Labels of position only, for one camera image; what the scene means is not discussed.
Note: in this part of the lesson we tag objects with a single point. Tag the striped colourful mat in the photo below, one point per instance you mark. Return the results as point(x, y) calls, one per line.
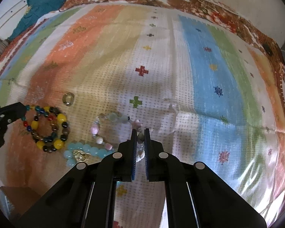
point(203, 92)

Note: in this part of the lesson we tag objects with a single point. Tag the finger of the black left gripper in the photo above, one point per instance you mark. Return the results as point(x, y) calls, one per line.
point(12, 113)

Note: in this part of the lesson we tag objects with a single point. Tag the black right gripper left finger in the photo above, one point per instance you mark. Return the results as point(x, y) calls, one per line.
point(85, 196)

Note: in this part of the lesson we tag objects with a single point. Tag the white headboard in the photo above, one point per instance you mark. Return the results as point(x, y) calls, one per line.
point(10, 19)

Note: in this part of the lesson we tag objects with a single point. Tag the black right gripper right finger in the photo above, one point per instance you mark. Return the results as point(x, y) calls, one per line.
point(195, 195)

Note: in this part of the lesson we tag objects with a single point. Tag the teal cloth garment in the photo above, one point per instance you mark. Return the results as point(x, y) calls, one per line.
point(38, 8)

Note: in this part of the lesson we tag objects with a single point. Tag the red floral bedsheet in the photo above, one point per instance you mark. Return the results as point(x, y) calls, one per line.
point(34, 155)

